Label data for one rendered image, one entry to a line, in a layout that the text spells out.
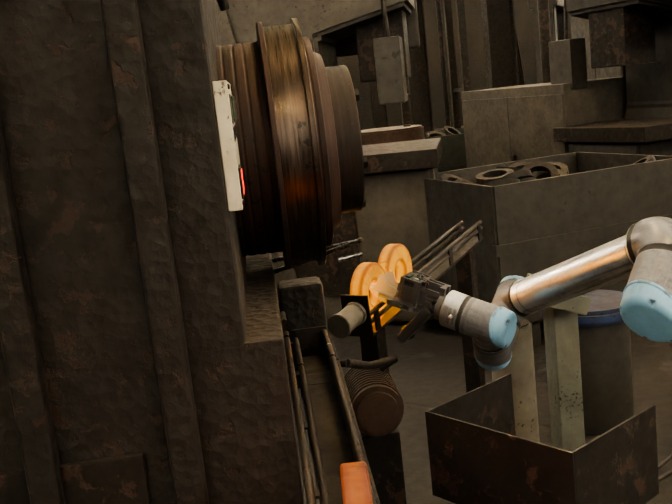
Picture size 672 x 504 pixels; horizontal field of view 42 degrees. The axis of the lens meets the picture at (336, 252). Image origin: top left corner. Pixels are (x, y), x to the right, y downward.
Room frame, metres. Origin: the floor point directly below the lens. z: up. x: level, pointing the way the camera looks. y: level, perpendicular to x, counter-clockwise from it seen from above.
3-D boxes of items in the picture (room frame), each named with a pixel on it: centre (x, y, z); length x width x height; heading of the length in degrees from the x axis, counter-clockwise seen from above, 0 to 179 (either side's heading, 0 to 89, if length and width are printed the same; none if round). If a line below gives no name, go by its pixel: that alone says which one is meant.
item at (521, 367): (2.39, -0.46, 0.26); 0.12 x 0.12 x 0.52
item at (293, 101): (1.70, 0.06, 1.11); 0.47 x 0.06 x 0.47; 5
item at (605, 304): (2.87, -0.83, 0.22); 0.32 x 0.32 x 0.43
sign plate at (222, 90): (1.36, 0.14, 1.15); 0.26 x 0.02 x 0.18; 5
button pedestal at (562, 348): (2.44, -0.62, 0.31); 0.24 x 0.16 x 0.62; 5
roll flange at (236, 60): (1.70, 0.14, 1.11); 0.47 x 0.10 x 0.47; 5
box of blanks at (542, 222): (4.25, -1.03, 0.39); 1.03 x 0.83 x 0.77; 110
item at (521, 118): (5.94, -1.44, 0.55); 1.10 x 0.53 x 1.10; 25
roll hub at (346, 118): (1.71, -0.04, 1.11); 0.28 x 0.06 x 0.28; 5
